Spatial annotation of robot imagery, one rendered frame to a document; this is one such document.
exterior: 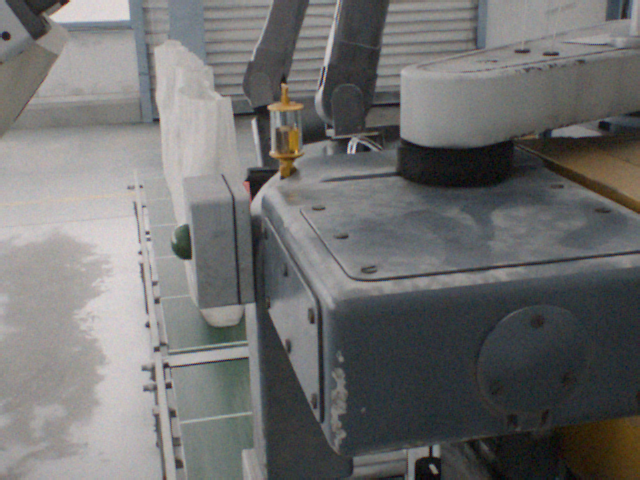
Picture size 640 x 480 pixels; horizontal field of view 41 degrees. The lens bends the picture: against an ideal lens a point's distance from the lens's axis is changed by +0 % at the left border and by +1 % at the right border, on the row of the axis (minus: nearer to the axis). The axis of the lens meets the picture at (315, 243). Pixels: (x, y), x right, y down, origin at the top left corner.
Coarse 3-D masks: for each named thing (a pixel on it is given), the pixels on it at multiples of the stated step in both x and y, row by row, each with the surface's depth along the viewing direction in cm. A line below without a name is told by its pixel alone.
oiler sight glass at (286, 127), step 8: (272, 112) 67; (280, 112) 67; (288, 112) 67; (296, 112) 67; (272, 120) 67; (280, 120) 67; (288, 120) 67; (296, 120) 67; (272, 128) 68; (280, 128) 67; (288, 128) 67; (296, 128) 67; (272, 136) 68; (280, 136) 67; (288, 136) 67; (296, 136) 68; (272, 144) 68; (280, 144) 68; (288, 144) 67; (296, 144) 68; (272, 152) 68; (280, 152) 68; (288, 152) 68; (296, 152) 68
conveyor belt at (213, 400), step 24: (240, 360) 247; (192, 384) 234; (216, 384) 234; (240, 384) 234; (192, 408) 222; (216, 408) 222; (240, 408) 222; (192, 432) 211; (216, 432) 211; (240, 432) 211; (192, 456) 201; (216, 456) 201; (240, 456) 201
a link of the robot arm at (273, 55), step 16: (272, 0) 140; (288, 0) 140; (304, 0) 140; (272, 16) 140; (288, 16) 139; (304, 16) 142; (272, 32) 139; (288, 32) 139; (256, 48) 138; (272, 48) 138; (288, 48) 138; (256, 64) 138; (272, 64) 137; (288, 64) 140; (272, 80) 137; (272, 96) 137
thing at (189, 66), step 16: (176, 64) 341; (192, 64) 358; (176, 80) 339; (208, 80) 325; (176, 96) 340; (176, 112) 338; (176, 128) 336; (176, 144) 332; (176, 160) 338; (176, 176) 343; (176, 192) 345; (176, 208) 350
